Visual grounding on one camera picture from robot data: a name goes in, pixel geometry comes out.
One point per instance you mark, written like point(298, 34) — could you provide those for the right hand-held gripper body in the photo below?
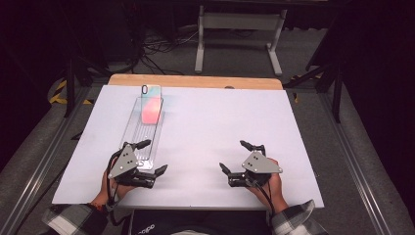
point(261, 164)

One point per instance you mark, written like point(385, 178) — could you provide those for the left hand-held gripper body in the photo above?
point(125, 163)

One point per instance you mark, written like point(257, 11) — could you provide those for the clear plastic packaging tray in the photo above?
point(143, 137)

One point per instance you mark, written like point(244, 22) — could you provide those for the iridescent phone case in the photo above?
point(151, 107)

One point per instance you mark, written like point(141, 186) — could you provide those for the person's right hand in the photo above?
point(276, 191)

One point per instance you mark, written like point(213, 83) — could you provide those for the person's left hand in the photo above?
point(112, 192)

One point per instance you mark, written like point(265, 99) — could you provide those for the white table cover sheet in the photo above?
point(221, 130)

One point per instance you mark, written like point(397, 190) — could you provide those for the person's dark shirt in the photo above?
point(202, 222)

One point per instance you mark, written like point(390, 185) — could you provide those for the wooden table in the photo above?
point(195, 81)

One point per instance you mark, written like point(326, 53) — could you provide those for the black metal stand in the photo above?
point(336, 91)
point(69, 88)

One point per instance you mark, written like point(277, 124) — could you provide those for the aluminium rail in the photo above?
point(42, 163)
point(355, 169)

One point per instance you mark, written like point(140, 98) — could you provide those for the white metal stand frame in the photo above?
point(239, 20)

